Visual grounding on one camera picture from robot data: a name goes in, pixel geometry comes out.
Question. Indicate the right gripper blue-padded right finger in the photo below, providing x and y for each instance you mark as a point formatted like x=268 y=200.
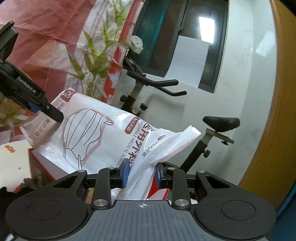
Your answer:
x=174 y=179

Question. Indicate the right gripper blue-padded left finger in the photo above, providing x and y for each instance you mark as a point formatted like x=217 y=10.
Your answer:
x=106 y=180

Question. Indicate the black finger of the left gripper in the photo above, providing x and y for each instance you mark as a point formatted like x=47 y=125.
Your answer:
x=48 y=109

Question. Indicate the white medical mask package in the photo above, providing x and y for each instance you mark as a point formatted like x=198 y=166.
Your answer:
x=94 y=135

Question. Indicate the pink printed backdrop cloth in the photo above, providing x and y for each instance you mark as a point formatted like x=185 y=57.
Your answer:
x=78 y=44

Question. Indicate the red strawberry cardboard box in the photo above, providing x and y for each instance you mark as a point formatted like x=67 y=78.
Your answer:
x=44 y=172

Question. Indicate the white patterned table cloth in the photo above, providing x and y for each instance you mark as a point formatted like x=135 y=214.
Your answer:
x=14 y=164

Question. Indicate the dark framed window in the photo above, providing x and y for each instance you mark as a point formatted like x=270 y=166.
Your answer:
x=182 y=40

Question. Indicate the wooden door frame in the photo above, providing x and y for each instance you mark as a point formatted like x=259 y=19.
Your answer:
x=271 y=172

